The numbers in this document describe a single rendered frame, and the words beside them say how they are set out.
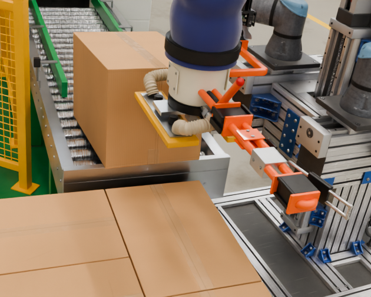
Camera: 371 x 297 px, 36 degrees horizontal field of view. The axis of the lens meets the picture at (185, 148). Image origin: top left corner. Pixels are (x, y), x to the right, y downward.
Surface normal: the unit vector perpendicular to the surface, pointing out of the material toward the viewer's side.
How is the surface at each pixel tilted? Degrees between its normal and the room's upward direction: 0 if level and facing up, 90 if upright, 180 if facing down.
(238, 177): 0
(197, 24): 75
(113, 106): 83
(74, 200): 0
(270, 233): 0
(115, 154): 83
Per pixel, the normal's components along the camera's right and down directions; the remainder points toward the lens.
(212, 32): 0.15, 0.31
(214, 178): 0.33, 0.51
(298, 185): 0.12, -0.85
